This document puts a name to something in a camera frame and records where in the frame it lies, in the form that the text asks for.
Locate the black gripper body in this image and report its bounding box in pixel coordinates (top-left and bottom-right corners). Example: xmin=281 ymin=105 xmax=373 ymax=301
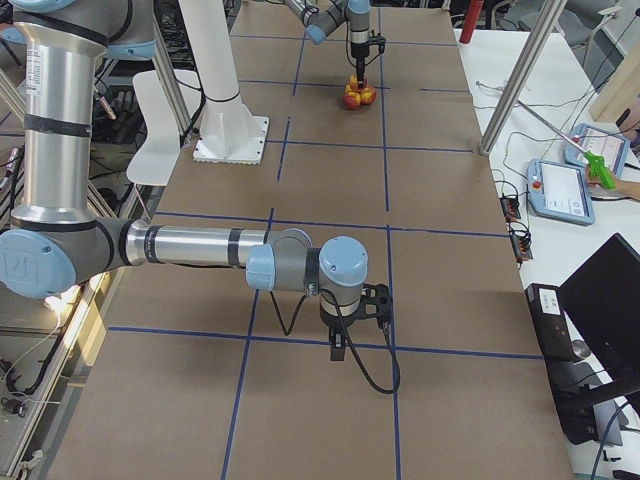
xmin=320 ymin=283 xmax=392 ymax=330
xmin=348 ymin=30 xmax=385 ymax=65

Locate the lone red yellow apple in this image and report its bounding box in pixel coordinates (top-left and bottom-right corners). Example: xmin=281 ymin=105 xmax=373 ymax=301
xmin=349 ymin=74 xmax=368 ymax=92

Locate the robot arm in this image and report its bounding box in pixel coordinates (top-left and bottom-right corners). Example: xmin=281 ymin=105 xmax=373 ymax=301
xmin=1 ymin=1 xmax=393 ymax=361
xmin=283 ymin=0 xmax=386 ymax=88

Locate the left front red yellow apple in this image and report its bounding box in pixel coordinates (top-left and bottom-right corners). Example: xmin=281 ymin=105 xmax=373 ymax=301
xmin=344 ymin=84 xmax=359 ymax=96

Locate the back red yellow apple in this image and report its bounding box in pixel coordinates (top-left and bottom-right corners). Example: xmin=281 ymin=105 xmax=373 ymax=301
xmin=359 ymin=87 xmax=377 ymax=106

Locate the right front red apple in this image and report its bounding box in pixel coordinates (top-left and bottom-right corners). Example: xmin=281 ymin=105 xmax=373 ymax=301
xmin=342 ymin=92 xmax=361 ymax=111

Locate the red cylinder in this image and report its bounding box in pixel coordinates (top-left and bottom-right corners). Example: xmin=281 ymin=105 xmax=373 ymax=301
xmin=459 ymin=0 xmax=484 ymax=44

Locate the brown paper table cover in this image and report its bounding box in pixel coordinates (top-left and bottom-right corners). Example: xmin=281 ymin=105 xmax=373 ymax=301
xmin=48 ymin=2 xmax=573 ymax=479

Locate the near orange connector board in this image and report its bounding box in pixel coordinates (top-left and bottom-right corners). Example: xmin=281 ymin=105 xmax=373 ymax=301
xmin=507 ymin=221 xmax=533 ymax=265

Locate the orange connector board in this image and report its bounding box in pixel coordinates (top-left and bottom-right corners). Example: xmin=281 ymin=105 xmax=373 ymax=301
xmin=497 ymin=180 xmax=521 ymax=221
xmin=507 ymin=221 xmax=533 ymax=265

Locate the far orange connector board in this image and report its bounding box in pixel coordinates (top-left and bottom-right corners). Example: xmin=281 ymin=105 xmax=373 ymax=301
xmin=497 ymin=180 xmax=521 ymax=221

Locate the black computer box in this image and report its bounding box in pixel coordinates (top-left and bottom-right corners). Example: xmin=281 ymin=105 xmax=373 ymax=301
xmin=525 ymin=283 xmax=624 ymax=446

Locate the near teach pendant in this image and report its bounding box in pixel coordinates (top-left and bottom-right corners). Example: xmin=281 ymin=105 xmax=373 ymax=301
xmin=526 ymin=159 xmax=595 ymax=225

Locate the teach pendant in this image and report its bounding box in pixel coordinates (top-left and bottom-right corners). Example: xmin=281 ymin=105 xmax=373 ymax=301
xmin=526 ymin=159 xmax=595 ymax=225
xmin=563 ymin=123 xmax=630 ymax=177

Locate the white chair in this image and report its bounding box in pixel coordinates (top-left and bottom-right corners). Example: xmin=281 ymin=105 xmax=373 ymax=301
xmin=127 ymin=70 xmax=196 ymax=187

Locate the black monitor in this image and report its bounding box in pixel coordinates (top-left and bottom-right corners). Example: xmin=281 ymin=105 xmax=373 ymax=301
xmin=559 ymin=233 xmax=639 ymax=379

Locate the green grabber tool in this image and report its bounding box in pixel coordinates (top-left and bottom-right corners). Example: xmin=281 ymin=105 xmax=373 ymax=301
xmin=516 ymin=100 xmax=616 ymax=190

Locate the far teach pendant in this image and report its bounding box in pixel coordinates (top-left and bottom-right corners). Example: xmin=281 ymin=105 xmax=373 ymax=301
xmin=563 ymin=123 xmax=630 ymax=177

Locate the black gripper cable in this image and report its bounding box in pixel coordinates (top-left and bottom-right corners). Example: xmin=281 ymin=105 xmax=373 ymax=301
xmin=269 ymin=289 xmax=402 ymax=395

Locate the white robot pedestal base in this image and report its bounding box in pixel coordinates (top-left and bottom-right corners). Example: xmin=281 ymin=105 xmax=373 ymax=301
xmin=179 ymin=0 xmax=269 ymax=165

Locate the grey aluminium frame post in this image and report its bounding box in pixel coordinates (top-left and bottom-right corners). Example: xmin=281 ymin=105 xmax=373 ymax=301
xmin=479 ymin=0 xmax=567 ymax=156

